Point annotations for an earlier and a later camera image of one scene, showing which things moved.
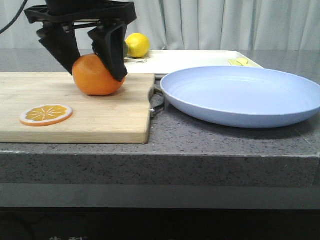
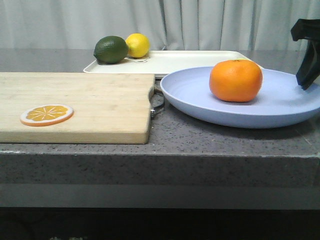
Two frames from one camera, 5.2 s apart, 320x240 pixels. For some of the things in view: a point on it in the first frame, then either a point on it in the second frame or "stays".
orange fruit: (92, 77) to (235, 80)
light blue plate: (240, 97) stays
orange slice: (46, 115) stays
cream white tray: (158, 62) stays
